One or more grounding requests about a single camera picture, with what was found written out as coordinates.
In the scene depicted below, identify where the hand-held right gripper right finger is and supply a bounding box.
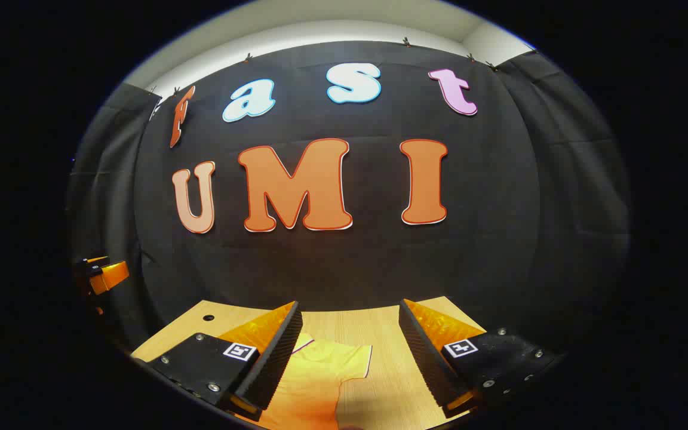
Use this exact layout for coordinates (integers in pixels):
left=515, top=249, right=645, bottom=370
left=398, top=297, right=561, bottom=420

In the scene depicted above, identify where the orange T-shirt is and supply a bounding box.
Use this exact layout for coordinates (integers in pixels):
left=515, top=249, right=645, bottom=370
left=254, top=334, right=374, bottom=430

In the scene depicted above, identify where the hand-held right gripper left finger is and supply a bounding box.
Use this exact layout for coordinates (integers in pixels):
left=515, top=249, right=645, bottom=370
left=131, top=300, right=304, bottom=420

